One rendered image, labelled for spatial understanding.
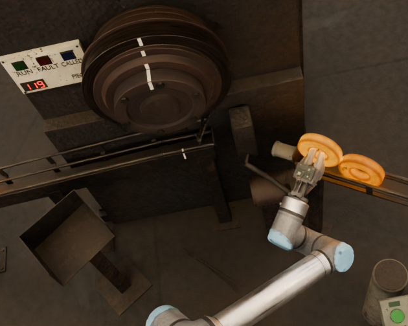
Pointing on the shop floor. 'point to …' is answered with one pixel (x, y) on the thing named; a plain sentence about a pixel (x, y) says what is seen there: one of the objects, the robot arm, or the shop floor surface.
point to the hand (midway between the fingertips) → (319, 147)
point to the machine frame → (103, 15)
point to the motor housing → (271, 193)
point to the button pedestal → (407, 306)
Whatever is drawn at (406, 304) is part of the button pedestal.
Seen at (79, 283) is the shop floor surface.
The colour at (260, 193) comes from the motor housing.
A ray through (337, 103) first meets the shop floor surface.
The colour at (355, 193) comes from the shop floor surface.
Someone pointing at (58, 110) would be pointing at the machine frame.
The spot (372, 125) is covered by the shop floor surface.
